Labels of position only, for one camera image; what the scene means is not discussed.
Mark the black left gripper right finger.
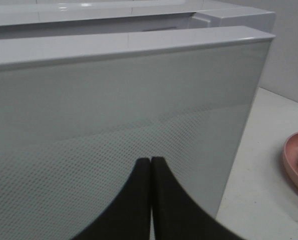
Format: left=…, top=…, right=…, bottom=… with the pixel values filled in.
left=151, top=156, right=227, bottom=240

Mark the white microwave door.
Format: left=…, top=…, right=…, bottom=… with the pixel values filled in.
left=0, top=26, right=274, bottom=240

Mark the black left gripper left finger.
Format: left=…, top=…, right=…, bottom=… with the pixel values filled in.
left=75, top=158, right=151, bottom=240

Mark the pink round plate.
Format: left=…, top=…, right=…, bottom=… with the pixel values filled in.
left=282, top=132, right=298, bottom=189

